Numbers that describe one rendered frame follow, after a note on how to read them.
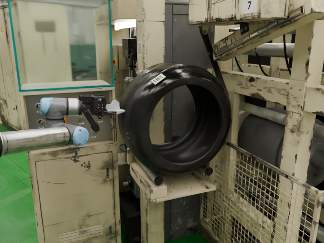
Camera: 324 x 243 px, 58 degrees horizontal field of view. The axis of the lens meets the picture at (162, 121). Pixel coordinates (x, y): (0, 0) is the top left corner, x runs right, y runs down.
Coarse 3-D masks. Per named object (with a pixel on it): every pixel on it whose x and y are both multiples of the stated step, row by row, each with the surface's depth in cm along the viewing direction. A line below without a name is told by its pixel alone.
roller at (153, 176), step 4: (136, 160) 168; (140, 164) 161; (144, 168) 155; (148, 172) 150; (152, 172) 147; (156, 172) 147; (152, 176) 145; (156, 176) 143; (160, 176) 142; (152, 180) 145; (156, 180) 142; (160, 180) 143; (156, 184) 143; (160, 184) 143
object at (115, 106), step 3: (114, 102) 133; (117, 102) 133; (114, 105) 133; (117, 105) 134; (108, 108) 132; (111, 108) 133; (114, 108) 134; (117, 108) 134; (117, 111) 134; (120, 111) 135; (123, 111) 136
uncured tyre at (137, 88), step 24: (144, 72) 144; (168, 72) 132; (192, 72) 135; (144, 96) 130; (216, 96) 141; (120, 120) 145; (144, 120) 130; (192, 120) 174; (216, 120) 163; (144, 144) 133; (168, 144) 170; (192, 144) 171; (216, 144) 148; (168, 168) 141; (192, 168) 147
